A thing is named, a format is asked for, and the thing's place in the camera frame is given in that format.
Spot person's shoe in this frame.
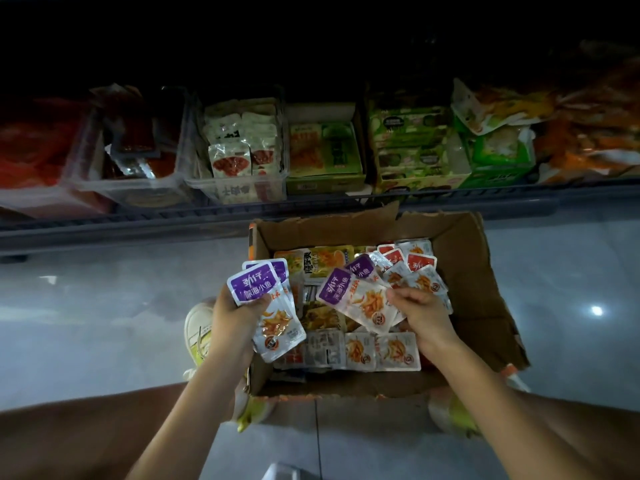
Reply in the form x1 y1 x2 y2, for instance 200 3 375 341
428 365 531 438
182 299 276 434

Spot person's leg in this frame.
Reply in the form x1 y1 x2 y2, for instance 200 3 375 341
0 383 191 480
520 389 640 480

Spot person's left hand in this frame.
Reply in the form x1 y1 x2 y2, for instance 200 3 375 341
208 285 273 368

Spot clear plastic tray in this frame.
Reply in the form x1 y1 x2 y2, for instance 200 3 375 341
75 85 196 208
0 95 111 218
185 95 288 206

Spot green orange display carton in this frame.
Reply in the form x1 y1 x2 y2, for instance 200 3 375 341
285 103 366 196

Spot person's right hand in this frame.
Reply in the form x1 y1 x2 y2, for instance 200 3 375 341
388 285 463 358

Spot person's right leg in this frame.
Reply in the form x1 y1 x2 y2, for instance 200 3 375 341
520 389 640 480

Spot person's right shoe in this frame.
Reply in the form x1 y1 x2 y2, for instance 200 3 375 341
428 365 531 438

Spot grey metal store shelf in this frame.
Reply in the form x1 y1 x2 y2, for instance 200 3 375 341
0 0 640 258

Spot white plastic stool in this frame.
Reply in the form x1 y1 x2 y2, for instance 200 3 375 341
262 463 316 480

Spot pile of orange yellow packets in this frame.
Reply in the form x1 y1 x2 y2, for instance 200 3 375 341
450 55 640 184

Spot handful of purple white packets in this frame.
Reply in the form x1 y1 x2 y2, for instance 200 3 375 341
228 257 308 364

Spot green snack packets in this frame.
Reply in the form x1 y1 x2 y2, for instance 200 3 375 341
455 119 539 186

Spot person's left leg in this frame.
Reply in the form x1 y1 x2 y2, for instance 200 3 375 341
0 383 191 480

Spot brown cardboard box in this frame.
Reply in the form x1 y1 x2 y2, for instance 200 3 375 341
247 201 531 401

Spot person's left shoe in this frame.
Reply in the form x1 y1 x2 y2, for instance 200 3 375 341
182 299 276 434

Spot person's left forearm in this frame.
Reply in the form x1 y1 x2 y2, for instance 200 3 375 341
128 349 256 480

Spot pile of red snack packets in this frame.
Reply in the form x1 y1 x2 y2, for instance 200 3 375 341
0 99 86 191

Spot purple white snack packet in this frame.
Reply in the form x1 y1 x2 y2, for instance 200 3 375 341
318 267 406 334

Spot person's right forearm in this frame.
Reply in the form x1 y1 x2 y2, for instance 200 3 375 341
430 339 611 480

